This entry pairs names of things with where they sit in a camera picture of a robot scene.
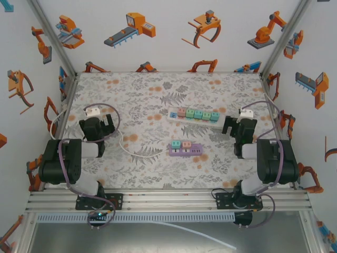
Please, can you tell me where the purple power strip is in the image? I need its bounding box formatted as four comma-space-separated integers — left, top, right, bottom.
168, 143, 204, 158

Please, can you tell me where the grey metal panel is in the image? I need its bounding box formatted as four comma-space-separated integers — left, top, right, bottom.
26, 222, 324, 253

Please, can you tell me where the white power strip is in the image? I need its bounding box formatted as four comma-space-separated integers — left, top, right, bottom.
167, 106, 227, 130

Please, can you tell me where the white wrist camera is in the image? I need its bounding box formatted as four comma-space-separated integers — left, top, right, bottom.
237, 108, 255, 122
83, 106, 102, 119

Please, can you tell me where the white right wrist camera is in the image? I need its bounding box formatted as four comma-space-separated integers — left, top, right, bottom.
237, 108, 255, 122

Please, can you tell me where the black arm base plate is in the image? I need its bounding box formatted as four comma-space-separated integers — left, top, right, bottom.
75, 193, 124, 211
215, 192, 264, 210

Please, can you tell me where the black controller board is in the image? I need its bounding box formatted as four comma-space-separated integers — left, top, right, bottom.
87, 210, 109, 229
233, 210, 254, 229

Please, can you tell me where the aluminium front frame rail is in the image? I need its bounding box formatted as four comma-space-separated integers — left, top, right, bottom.
25, 189, 314, 213

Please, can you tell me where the floral table mat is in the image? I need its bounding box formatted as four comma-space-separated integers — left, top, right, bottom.
56, 72, 298, 190

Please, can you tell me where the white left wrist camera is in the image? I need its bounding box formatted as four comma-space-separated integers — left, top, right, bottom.
83, 106, 102, 119

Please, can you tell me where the white slotted cable duct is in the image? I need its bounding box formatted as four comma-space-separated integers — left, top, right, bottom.
36, 213, 235, 223

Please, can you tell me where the aluminium corner post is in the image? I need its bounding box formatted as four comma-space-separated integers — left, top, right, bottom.
260, 0, 314, 79
26, 0, 79, 77

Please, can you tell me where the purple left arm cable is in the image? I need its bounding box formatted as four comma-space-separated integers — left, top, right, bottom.
58, 103, 122, 230

